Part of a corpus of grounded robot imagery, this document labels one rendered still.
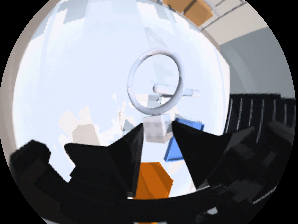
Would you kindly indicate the grey metal t-shaped stake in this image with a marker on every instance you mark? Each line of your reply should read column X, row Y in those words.
column 168, row 91

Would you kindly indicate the grey metal ring with small tab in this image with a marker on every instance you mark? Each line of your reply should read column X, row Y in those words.
column 158, row 127

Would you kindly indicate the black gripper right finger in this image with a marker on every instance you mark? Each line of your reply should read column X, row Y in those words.
column 203, row 152

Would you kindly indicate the blue tray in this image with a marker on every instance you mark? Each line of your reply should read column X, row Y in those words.
column 173, row 152

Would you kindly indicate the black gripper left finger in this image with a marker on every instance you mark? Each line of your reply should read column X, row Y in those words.
column 122, row 158

